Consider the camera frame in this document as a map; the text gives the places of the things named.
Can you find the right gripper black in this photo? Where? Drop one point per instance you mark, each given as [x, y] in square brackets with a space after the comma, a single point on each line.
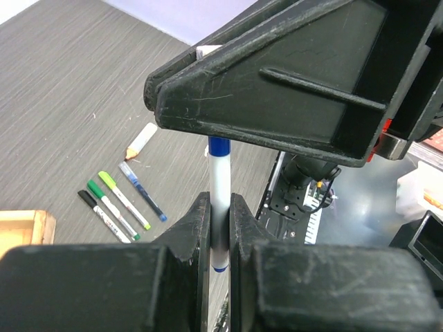
[406, 73]

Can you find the blue pen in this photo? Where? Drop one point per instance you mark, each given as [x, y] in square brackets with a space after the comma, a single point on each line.
[141, 190]

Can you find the wooden clothes rack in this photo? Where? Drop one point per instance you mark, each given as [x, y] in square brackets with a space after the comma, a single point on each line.
[26, 227]

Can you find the light green pen cap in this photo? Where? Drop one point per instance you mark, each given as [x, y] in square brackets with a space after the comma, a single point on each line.
[107, 179]

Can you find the grey pencil orange tip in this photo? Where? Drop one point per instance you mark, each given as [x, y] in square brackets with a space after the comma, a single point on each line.
[140, 141]

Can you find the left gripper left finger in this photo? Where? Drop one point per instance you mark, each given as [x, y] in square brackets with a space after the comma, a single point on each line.
[162, 285]

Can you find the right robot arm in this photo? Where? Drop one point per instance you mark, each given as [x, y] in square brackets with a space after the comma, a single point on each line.
[326, 83]

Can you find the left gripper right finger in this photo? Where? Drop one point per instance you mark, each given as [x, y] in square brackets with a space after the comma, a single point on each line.
[278, 286]

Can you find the blue pen cap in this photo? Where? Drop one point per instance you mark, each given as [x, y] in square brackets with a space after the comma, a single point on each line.
[218, 147]

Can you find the long white green pen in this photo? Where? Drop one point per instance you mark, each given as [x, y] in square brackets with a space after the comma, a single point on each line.
[116, 212]

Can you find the white pen green tip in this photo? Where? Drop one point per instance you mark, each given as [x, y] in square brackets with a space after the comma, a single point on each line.
[127, 203]

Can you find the black pen cap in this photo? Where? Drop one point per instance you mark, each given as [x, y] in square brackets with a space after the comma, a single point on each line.
[87, 198]

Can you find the white pen black tip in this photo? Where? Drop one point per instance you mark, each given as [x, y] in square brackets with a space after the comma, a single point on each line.
[111, 225]

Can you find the dark green pen cap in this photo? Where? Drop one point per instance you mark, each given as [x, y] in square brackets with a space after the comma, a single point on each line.
[95, 189]

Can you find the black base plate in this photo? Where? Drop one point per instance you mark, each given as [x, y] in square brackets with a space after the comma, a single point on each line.
[297, 188]

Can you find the clear pen cap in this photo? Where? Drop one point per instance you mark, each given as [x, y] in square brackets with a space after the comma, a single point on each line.
[124, 167]

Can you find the white cable duct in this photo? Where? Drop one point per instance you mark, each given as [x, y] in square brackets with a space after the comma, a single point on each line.
[312, 228]

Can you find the short white pen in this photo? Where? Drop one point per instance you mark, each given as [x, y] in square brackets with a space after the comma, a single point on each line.
[220, 191]

